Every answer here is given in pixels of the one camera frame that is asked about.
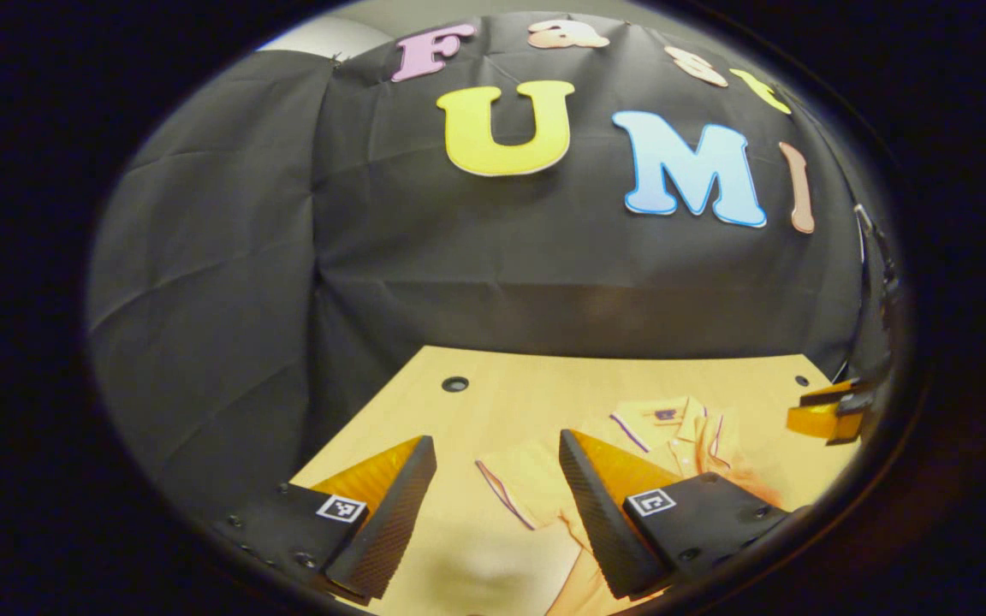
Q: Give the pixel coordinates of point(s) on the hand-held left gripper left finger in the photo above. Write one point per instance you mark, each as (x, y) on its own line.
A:
(394, 522)

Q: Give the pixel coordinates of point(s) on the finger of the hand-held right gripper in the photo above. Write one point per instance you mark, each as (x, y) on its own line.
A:
(814, 422)
(827, 393)

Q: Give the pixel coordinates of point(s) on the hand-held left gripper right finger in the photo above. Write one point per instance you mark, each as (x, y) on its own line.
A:
(600, 522)

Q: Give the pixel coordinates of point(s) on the orange T-shirt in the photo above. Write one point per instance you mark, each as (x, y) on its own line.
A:
(536, 479)

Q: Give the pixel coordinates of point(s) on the black backdrop cloth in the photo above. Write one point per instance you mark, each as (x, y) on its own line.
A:
(459, 282)

